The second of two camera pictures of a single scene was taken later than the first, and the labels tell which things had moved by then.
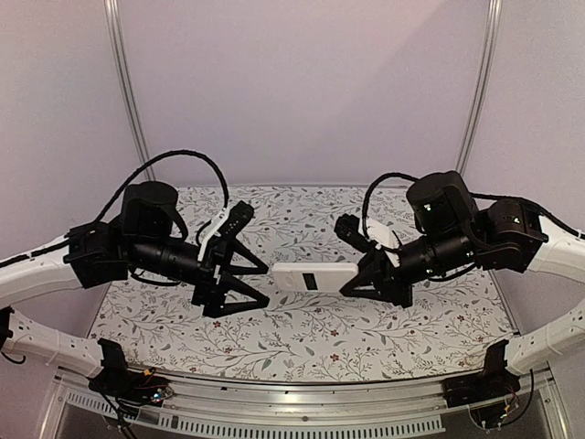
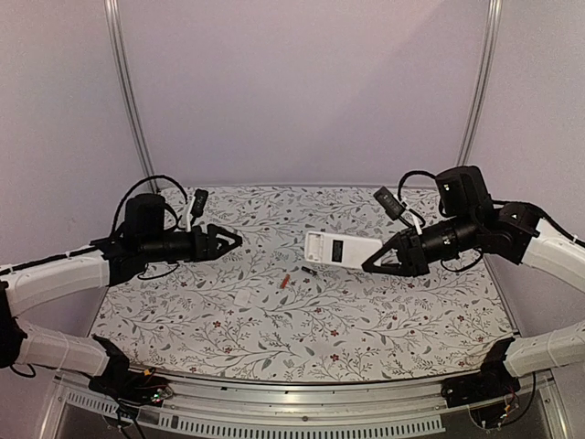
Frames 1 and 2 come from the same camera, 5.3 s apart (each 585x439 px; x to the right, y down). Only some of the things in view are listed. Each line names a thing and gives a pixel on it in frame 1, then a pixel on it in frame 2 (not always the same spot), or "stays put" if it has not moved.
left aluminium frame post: [113, 20] stays put
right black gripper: [378, 274] → [409, 265]
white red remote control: [312, 277] → [342, 251]
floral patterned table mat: [461, 326] stays put
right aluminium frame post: [493, 34] stays put
